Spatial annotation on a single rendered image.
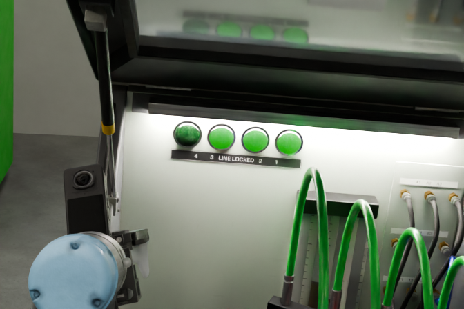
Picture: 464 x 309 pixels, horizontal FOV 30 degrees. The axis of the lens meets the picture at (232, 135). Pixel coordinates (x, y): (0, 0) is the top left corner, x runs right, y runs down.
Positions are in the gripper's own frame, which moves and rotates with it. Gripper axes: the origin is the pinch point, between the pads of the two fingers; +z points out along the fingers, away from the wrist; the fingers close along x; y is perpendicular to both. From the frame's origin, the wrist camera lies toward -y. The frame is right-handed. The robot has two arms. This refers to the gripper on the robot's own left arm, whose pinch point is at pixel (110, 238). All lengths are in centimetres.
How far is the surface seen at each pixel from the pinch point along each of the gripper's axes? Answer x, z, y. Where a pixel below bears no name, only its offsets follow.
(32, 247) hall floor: -68, 286, 6
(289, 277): 25, 43, 13
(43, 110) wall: -75, 411, -72
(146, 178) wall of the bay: 2.9, 44.5, -8.3
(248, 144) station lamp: 21.9, 40.8, -10.9
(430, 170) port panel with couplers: 54, 43, -1
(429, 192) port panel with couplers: 53, 44, 3
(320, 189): 29.5, 14.3, -1.3
